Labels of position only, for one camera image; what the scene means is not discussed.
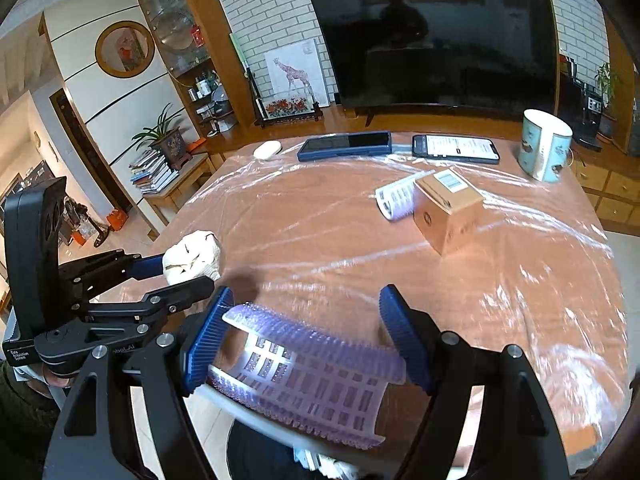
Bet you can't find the brown cardboard box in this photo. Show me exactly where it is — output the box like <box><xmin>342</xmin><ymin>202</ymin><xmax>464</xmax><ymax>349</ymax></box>
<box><xmin>412</xmin><ymin>167</ymin><xmax>485</xmax><ymax>256</ymax></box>

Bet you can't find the phone with blue case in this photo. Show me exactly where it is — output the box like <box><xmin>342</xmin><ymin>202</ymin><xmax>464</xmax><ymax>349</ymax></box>
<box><xmin>297</xmin><ymin>131</ymin><xmax>393</xmax><ymax>163</ymax></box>

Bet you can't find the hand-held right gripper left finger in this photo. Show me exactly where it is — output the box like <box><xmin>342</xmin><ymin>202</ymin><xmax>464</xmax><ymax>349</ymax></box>
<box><xmin>47</xmin><ymin>286</ymin><xmax>236</xmax><ymax>480</ymax></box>

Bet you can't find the framed red flower picture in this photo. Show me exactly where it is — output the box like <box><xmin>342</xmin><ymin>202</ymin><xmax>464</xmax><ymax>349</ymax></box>
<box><xmin>252</xmin><ymin>94</ymin><xmax>323</xmax><ymax>128</ymax></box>

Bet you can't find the potted plant in dark pot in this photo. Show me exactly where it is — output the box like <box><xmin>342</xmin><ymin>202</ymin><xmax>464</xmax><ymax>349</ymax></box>
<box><xmin>131</xmin><ymin>104</ymin><xmax>195</xmax><ymax>171</ymax></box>

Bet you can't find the grey chair backrest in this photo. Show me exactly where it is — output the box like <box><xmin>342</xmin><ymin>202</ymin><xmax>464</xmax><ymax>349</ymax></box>
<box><xmin>197</xmin><ymin>382</ymin><xmax>311</xmax><ymax>456</ymax></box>

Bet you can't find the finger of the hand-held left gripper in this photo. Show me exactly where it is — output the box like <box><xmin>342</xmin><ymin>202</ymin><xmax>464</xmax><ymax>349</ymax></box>
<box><xmin>57</xmin><ymin>251</ymin><xmax>166</xmax><ymax>307</ymax></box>
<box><xmin>75</xmin><ymin>275</ymin><xmax>217</xmax><ymax>334</ymax></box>

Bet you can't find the round framed wall picture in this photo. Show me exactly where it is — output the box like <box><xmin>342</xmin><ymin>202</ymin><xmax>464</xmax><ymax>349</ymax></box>
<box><xmin>95</xmin><ymin>21</ymin><xmax>156</xmax><ymax>78</ymax></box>

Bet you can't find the white printed box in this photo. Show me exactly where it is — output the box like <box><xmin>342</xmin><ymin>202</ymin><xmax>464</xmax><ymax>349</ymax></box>
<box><xmin>375</xmin><ymin>174</ymin><xmax>418</xmax><ymax>222</ymax></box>

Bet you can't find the black coffee machine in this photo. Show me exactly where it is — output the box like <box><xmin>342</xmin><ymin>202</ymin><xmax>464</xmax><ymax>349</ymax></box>
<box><xmin>557</xmin><ymin>52</ymin><xmax>606</xmax><ymax>151</ymax></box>

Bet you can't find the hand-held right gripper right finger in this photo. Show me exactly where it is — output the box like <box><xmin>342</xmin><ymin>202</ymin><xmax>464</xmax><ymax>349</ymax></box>
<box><xmin>378</xmin><ymin>284</ymin><xmax>571</xmax><ymax>480</ymax></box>

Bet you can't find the patterned light blue mug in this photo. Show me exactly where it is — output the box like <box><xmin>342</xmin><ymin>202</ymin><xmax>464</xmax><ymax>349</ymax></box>
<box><xmin>517</xmin><ymin>109</ymin><xmax>574</xmax><ymax>183</ymax></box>

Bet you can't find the white tissue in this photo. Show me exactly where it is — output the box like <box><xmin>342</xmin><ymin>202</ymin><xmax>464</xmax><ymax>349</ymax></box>
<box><xmin>162</xmin><ymin>230</ymin><xmax>222</xmax><ymax>286</ymax></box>

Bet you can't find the wooden glass display cabinet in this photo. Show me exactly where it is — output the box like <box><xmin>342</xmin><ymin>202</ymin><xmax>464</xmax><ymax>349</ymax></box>
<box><xmin>131</xmin><ymin>0</ymin><xmax>251</xmax><ymax>136</ymax></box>

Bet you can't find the black television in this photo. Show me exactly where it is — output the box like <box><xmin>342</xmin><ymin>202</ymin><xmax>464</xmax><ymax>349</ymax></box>
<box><xmin>307</xmin><ymin>0</ymin><xmax>560</xmax><ymax>128</ymax></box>

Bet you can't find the small leafy plant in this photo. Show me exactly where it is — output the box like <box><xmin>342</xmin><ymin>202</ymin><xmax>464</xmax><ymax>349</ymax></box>
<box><xmin>594</xmin><ymin>62</ymin><xmax>623</xmax><ymax>138</ymax></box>

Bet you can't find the person's left forearm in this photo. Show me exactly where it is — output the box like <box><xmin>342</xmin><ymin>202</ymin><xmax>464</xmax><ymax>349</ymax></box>
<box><xmin>0</xmin><ymin>360</ymin><xmax>63</xmax><ymax>480</ymax></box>

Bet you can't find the wooden side table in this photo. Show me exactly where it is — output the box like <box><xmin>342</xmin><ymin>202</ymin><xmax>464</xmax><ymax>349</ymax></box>
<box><xmin>142</xmin><ymin>152</ymin><xmax>215</xmax><ymax>241</ymax></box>

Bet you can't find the phone with lit screen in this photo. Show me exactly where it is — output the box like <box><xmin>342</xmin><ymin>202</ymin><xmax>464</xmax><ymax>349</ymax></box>
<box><xmin>411</xmin><ymin>134</ymin><xmax>502</xmax><ymax>165</ymax></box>

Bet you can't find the giraffe picture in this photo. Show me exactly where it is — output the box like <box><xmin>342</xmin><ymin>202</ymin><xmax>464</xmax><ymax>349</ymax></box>
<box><xmin>263</xmin><ymin>37</ymin><xmax>331</xmax><ymax>108</ymax></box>

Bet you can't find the stack of books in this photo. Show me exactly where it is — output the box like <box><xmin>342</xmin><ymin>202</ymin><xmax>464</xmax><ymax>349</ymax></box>
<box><xmin>129</xmin><ymin>149</ymin><xmax>181</xmax><ymax>196</ymax></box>

